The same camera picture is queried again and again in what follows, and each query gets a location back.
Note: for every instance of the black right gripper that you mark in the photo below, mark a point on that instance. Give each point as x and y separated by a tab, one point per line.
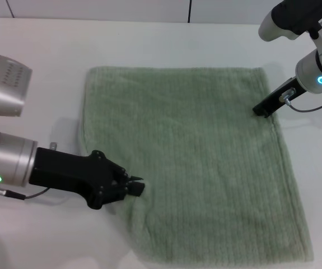
275	99

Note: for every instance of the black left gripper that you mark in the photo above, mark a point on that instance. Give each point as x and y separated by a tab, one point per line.
71	176

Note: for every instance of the green ribbed towel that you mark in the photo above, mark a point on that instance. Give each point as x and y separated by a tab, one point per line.
205	154

